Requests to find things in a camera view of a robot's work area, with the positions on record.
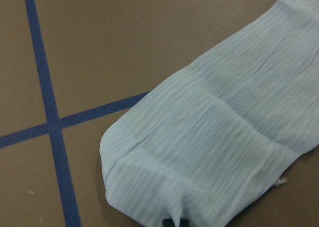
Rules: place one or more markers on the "light blue button shirt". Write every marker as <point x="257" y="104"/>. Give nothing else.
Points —
<point x="214" y="136"/>

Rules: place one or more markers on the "brown paper table cover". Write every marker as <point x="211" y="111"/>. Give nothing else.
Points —
<point x="69" y="69"/>

